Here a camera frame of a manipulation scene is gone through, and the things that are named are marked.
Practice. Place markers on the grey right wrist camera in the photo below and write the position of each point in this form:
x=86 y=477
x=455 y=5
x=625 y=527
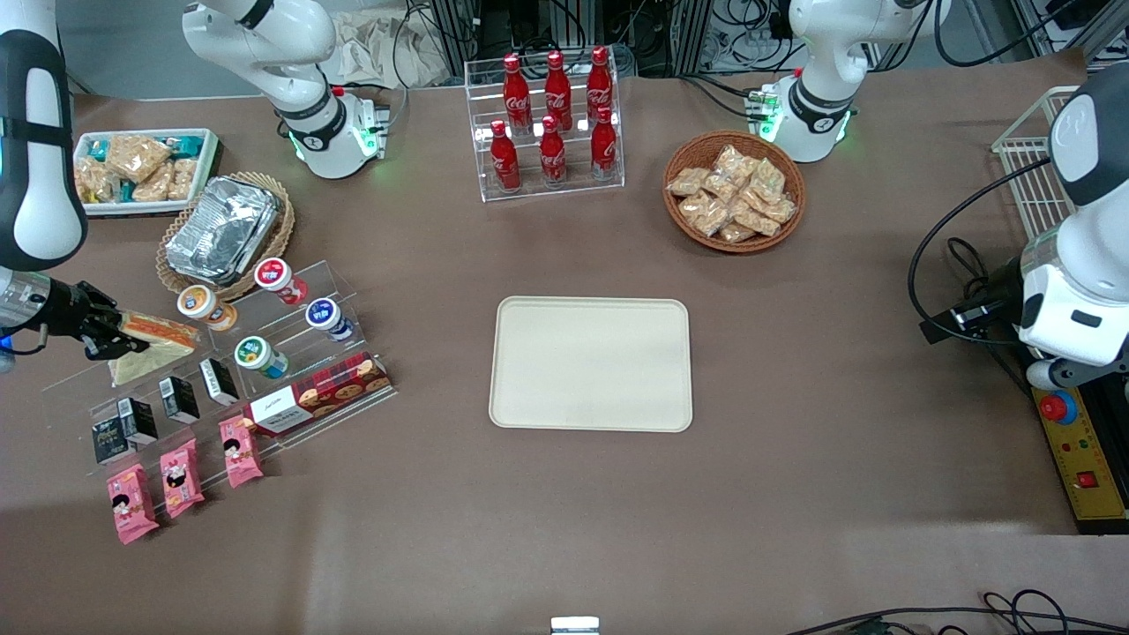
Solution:
x=4 y=353

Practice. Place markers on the blue lid yogurt cup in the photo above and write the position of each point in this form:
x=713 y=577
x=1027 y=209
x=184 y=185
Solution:
x=324 y=314

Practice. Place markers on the teal snack packet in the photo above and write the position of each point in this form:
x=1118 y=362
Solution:
x=187 y=144
x=97 y=148

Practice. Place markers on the aluminium equipment rack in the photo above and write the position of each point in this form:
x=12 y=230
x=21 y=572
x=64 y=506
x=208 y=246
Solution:
x=564 y=26

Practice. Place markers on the small black drink carton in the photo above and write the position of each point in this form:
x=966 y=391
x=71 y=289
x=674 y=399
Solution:
x=139 y=422
x=179 y=399
x=219 y=381

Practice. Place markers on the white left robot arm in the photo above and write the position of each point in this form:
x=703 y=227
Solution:
x=820 y=88

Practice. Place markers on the red cola bottle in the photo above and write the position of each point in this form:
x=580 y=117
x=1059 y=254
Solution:
x=600 y=84
x=505 y=163
x=517 y=93
x=557 y=88
x=604 y=148
x=553 y=157

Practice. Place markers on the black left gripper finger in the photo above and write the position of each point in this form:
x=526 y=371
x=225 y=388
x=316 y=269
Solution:
x=970 y=310
x=948 y=332

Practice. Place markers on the oval light wicker basket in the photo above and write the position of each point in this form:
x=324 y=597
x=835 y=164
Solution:
x=282 y=229

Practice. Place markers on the yellow emergency stop box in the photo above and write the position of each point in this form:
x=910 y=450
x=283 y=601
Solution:
x=1089 y=476

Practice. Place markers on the black snack box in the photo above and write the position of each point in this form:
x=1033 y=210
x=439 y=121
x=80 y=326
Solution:
x=111 y=443

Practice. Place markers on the triangular sandwich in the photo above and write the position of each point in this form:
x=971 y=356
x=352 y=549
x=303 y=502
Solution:
x=163 y=335

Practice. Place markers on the clear acrylic bottle rack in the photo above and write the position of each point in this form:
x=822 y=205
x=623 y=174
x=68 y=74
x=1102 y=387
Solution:
x=573 y=190

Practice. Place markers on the clear-wrapped grain bar pack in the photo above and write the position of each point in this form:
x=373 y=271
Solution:
x=183 y=178
x=155 y=185
x=101 y=181
x=137 y=157

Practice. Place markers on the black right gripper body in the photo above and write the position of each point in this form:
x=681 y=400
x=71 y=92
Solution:
x=63 y=310

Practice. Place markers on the crumpled beige cloth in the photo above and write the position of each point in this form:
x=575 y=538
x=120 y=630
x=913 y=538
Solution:
x=379 y=48

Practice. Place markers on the beige rectangular serving tray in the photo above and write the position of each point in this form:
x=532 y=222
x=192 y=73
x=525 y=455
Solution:
x=591 y=363

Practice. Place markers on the green lid yogurt cup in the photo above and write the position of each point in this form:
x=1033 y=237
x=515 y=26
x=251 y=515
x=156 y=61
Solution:
x=253 y=353

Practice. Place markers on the round brown wicker basket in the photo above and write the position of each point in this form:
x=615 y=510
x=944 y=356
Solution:
x=688 y=150

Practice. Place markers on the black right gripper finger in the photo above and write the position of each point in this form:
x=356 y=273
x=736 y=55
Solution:
x=115 y=348
x=119 y=319

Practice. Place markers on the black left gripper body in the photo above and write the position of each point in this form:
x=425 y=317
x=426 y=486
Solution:
x=1002 y=284

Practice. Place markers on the orange lid yogurt cup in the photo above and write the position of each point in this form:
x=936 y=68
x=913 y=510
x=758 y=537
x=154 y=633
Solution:
x=198 y=302

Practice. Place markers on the red plaid cookie box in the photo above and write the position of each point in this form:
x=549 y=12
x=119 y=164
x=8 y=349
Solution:
x=326 y=392

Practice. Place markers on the clear-wrapped rice cracker pack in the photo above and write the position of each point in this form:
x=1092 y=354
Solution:
x=721 y=187
x=757 y=219
x=688 y=181
x=706 y=213
x=737 y=233
x=767 y=179
x=781 y=210
x=732 y=161

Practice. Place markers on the pink cartoon snack packet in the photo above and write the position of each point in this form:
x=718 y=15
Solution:
x=240 y=451
x=181 y=478
x=132 y=503

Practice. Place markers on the red lid yogurt cup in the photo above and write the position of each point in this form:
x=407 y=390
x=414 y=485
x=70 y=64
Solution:
x=274 y=274

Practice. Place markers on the clear acrylic stepped shelf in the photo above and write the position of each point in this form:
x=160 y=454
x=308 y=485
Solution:
x=353 y=406

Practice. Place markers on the white rectangular plastic bin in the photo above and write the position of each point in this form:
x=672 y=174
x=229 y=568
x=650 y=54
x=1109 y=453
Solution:
x=207 y=163

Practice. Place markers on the silver foil lidded container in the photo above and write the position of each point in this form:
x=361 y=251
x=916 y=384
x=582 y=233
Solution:
x=220 y=229

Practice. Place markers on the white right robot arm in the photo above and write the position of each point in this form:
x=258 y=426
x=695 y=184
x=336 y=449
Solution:
x=309 y=115

